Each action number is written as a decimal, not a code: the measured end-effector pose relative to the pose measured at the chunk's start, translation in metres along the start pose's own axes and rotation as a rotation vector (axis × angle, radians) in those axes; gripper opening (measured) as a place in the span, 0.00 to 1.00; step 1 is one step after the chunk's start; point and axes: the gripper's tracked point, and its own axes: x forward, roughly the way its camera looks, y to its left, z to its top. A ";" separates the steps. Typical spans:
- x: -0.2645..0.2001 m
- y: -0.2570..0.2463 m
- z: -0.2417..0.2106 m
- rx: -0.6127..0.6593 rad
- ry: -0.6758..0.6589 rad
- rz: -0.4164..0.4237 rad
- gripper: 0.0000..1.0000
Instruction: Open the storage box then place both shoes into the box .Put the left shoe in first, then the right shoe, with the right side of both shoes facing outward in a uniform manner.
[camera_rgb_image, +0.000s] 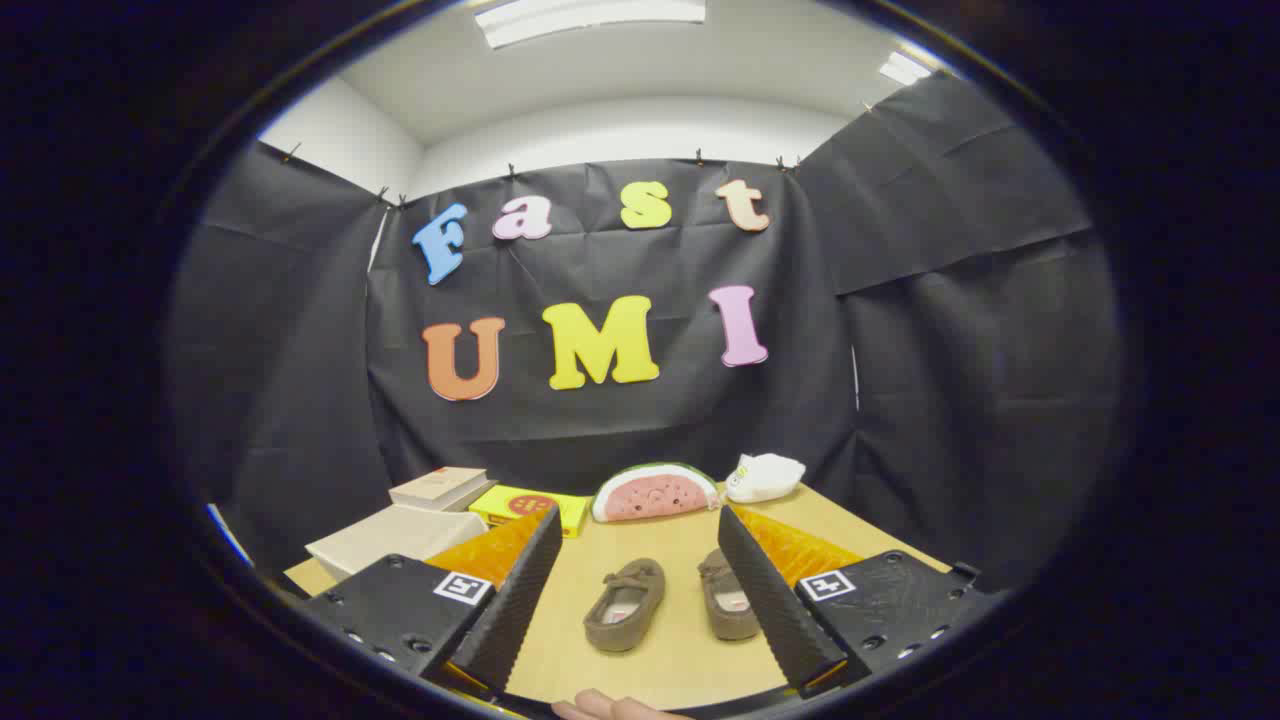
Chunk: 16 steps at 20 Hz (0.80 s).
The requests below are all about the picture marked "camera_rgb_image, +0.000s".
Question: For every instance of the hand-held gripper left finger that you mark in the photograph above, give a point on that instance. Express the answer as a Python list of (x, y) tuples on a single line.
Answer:
[(515, 600)]

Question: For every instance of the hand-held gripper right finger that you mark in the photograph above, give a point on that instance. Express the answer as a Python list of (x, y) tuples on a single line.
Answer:
[(770, 600)]

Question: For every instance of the brown fuzzy slipper shoe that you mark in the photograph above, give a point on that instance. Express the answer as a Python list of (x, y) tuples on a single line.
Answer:
[(625, 590), (722, 585)]

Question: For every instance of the beige fabric storage box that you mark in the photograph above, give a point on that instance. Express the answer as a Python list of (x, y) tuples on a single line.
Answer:
[(390, 535)]

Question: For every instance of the yellow book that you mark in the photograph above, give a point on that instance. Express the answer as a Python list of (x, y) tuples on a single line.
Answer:
[(520, 505)]

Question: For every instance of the grey cover book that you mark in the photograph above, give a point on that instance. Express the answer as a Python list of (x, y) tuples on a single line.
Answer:
[(478, 498)]

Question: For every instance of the white plush toy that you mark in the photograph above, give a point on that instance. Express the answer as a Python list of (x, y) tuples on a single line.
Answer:
[(768, 478)]

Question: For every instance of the watermelon slice plush toy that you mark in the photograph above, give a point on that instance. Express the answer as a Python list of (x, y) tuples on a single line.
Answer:
[(655, 495)]

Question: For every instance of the black backdrop cloth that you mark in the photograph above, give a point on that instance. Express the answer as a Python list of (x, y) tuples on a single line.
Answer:
[(950, 350)]

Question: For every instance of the small ceiling light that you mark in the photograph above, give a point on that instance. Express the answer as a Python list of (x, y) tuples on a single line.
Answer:
[(903, 68)]

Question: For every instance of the long ceiling light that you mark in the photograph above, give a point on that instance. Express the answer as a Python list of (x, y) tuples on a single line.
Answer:
[(590, 18)]

